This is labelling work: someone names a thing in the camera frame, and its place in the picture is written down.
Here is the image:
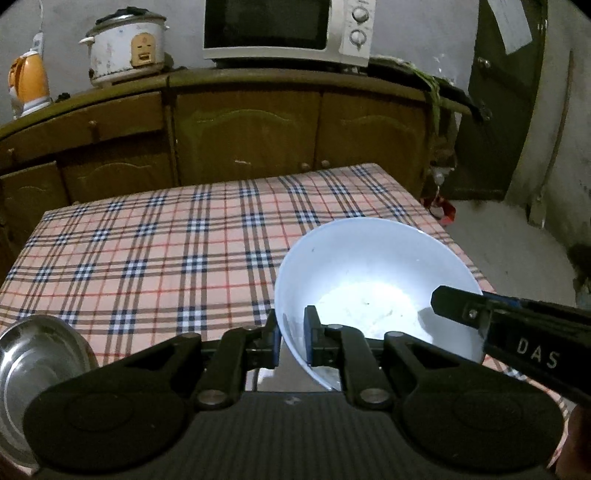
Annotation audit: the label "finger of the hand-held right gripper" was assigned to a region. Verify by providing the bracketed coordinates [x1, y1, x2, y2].
[431, 285, 591, 342]

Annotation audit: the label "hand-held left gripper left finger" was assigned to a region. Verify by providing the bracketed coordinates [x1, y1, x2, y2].
[115, 310, 282, 411]

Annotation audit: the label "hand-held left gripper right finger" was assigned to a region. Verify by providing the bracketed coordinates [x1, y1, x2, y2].
[303, 305, 462, 409]

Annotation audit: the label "wide white bowl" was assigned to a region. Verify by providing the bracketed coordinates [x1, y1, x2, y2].
[274, 218, 483, 392]

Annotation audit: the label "large steel basin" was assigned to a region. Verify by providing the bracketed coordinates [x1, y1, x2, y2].
[0, 315, 99, 472]

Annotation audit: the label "red plastic bag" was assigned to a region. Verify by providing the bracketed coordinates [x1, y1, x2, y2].
[422, 194, 455, 227]

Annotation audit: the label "plaid tablecloth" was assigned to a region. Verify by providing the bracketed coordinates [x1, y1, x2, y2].
[0, 162, 571, 476]

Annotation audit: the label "dark green door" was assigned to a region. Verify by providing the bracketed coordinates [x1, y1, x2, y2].
[441, 0, 550, 201]

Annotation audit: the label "wooden sideboard cabinet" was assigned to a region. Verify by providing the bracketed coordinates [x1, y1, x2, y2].
[0, 68, 472, 241]

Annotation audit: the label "green vegetables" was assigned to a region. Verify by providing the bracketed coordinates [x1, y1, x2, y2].
[369, 55, 490, 123]

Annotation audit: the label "white paper sheet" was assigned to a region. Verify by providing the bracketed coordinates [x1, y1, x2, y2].
[488, 0, 532, 54]

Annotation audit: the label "white microwave oven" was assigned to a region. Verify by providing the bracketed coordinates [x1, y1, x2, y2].
[202, 0, 377, 68]

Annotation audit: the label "white rice cooker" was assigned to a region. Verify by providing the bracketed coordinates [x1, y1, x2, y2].
[78, 7, 169, 88]

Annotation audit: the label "orange electric kettle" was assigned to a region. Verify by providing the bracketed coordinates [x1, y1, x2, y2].
[7, 51, 51, 120]

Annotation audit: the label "white power plug cable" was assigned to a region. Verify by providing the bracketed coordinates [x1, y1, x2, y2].
[31, 0, 47, 54]

